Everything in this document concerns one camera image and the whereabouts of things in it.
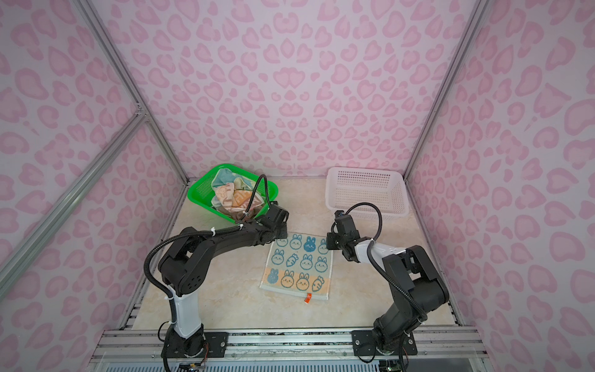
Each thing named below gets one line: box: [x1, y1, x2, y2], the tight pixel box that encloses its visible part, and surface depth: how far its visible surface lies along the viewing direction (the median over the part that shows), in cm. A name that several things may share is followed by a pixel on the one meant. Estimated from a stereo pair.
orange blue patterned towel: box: [211, 182, 265, 221], surface depth 101 cm
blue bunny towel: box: [259, 232, 334, 304], surface depth 92 cm
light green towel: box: [211, 168, 257, 190], surface depth 115 cm
